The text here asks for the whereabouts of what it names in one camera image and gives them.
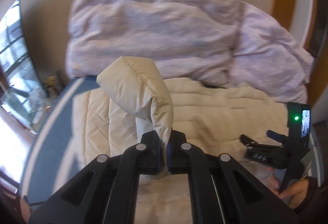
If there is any person's right hand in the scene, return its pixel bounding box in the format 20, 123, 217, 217
268, 175, 309, 209

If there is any flat screen television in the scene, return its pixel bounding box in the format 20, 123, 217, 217
1, 0, 47, 134

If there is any blue white striped bed sheet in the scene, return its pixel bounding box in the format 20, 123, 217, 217
19, 76, 99, 207

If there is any cream quilted down jacket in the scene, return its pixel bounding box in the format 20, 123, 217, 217
72, 57, 288, 223

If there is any lilac floral duvet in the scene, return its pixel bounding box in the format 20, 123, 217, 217
66, 0, 314, 103

